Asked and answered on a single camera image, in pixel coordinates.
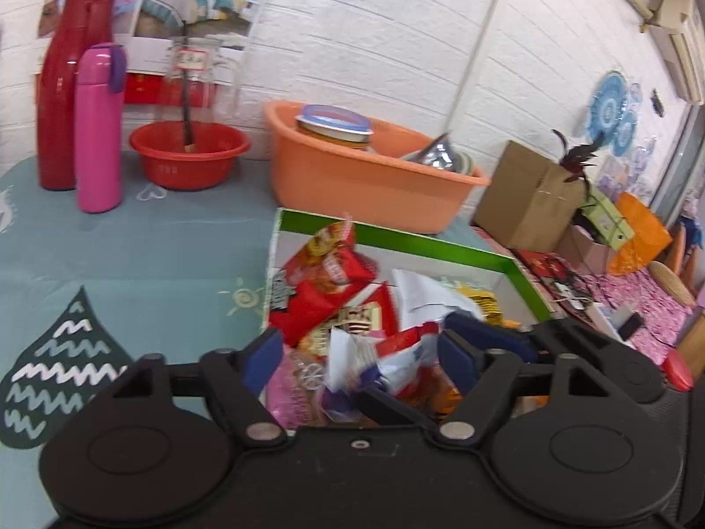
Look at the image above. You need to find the green snack box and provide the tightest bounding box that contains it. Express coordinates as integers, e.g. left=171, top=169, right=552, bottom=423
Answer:
left=264, top=209, right=552, bottom=430

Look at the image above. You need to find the white blue snack packet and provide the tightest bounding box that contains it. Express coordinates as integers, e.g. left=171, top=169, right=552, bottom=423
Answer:
left=320, top=321, right=440, bottom=423

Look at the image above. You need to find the green small box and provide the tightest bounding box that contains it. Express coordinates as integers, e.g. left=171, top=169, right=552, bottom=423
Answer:
left=581, top=186, right=635, bottom=251

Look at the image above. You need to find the orange bag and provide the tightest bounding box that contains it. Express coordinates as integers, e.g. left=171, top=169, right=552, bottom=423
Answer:
left=607, top=192, right=672, bottom=276

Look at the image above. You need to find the pink thermos bottle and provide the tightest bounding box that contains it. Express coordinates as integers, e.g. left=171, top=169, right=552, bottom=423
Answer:
left=74, top=42, right=126, bottom=214

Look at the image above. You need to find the red plastic bowl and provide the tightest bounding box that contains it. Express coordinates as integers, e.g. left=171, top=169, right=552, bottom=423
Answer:
left=129, top=121, right=251, bottom=191

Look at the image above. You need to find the steel bowl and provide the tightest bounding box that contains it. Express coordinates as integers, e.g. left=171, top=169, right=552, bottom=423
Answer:
left=403, top=133, right=473, bottom=175

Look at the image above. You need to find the orange plastic basin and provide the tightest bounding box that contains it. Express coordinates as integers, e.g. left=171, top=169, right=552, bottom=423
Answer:
left=264, top=101, right=491, bottom=234

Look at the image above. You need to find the glass pitcher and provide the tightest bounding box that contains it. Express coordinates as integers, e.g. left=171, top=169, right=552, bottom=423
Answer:
left=156, top=35, right=239, bottom=153

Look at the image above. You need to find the red snack packet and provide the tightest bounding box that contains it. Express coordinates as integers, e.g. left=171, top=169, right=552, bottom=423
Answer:
left=267, top=217, right=379, bottom=347

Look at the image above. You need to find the yellow snack packet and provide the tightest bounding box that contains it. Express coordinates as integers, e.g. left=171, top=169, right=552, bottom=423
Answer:
left=456, top=284, right=504, bottom=326

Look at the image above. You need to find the dark red thermos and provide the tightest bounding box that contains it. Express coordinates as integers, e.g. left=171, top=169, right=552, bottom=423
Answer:
left=36, top=0, right=115, bottom=191

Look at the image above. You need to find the cardboard box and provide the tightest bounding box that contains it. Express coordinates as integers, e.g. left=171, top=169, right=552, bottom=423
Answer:
left=472, top=141, right=586, bottom=252

